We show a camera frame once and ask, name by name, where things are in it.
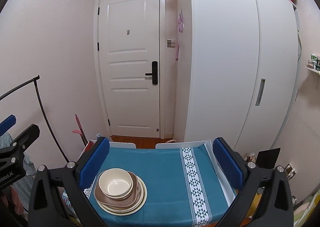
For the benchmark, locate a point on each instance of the black door handle lock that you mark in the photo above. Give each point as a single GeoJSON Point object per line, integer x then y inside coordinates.
{"type": "Point", "coordinates": [154, 73]}

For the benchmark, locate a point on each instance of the cream plate yellow centre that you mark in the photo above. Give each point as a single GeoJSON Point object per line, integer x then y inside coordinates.
{"type": "Point", "coordinates": [126, 206]}

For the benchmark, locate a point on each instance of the teal patterned table cloth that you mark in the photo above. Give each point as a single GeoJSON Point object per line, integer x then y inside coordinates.
{"type": "Point", "coordinates": [185, 186]}

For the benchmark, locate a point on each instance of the black clothes rack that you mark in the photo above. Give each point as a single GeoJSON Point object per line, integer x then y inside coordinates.
{"type": "Point", "coordinates": [43, 115]}

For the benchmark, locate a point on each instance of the grey wall switch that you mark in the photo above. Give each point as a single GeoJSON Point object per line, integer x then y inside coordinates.
{"type": "Point", "coordinates": [171, 43]}

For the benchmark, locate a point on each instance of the pink mop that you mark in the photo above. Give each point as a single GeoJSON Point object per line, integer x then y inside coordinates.
{"type": "Point", "coordinates": [80, 131]}

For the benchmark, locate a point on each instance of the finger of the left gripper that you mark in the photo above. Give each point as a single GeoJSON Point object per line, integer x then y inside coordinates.
{"type": "Point", "coordinates": [7, 124]}
{"type": "Point", "coordinates": [24, 140]}

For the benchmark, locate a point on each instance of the white wall shelf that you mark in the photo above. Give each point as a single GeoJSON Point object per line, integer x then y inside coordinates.
{"type": "Point", "coordinates": [314, 64]}

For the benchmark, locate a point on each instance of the left hand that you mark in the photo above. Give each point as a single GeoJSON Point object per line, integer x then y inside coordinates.
{"type": "Point", "coordinates": [4, 200]}

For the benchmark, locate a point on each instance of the white wardrobe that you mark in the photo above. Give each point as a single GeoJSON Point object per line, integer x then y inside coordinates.
{"type": "Point", "coordinates": [237, 71]}

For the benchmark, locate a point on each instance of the cream round bowl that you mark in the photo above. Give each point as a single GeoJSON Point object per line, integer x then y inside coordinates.
{"type": "Point", "coordinates": [115, 182]}

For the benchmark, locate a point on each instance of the white door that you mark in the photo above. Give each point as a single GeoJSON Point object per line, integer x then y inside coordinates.
{"type": "Point", "coordinates": [128, 44]}

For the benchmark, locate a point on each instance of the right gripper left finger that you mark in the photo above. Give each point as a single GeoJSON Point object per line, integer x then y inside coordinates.
{"type": "Point", "coordinates": [46, 207]}

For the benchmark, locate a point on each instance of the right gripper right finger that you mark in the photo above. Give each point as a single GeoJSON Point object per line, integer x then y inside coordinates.
{"type": "Point", "coordinates": [275, 207]}

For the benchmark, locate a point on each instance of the pink wall hanging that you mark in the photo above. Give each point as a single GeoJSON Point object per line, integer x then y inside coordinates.
{"type": "Point", "coordinates": [180, 28]}

